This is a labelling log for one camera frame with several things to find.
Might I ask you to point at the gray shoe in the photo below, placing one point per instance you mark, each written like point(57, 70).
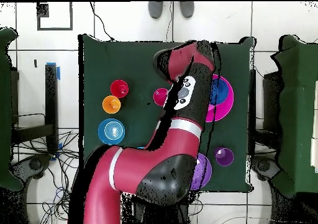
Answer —
point(187, 9)
point(155, 10)

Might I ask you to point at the dark square floor frame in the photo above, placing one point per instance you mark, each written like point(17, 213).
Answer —
point(42, 10)

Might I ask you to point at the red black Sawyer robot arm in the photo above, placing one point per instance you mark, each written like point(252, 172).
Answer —
point(149, 169)

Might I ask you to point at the dark green tablecloth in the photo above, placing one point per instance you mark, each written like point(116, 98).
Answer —
point(111, 60)

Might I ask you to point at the small dark blue plastic bowl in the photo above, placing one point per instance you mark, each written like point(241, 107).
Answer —
point(222, 91)

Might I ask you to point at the shallow light blue plastic bowl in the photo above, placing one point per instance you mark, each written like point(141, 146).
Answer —
point(111, 131)

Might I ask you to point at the green cloth covered side table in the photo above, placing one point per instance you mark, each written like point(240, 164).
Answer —
point(5, 109)
point(295, 109)

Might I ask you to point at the purple plastic cup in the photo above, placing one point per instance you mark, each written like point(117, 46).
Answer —
point(224, 158)

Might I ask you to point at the purple plastic bowl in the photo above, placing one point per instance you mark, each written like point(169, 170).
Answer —
point(205, 172)

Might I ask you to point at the orange plastic cup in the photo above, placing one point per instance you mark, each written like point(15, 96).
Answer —
point(111, 104)

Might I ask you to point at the magenta plastic cup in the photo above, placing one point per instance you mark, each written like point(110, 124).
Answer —
point(160, 96)

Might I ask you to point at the large pink plastic bowl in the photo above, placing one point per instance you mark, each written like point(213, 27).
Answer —
point(227, 109)

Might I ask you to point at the red plastic cup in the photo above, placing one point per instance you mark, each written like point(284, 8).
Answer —
point(116, 86)

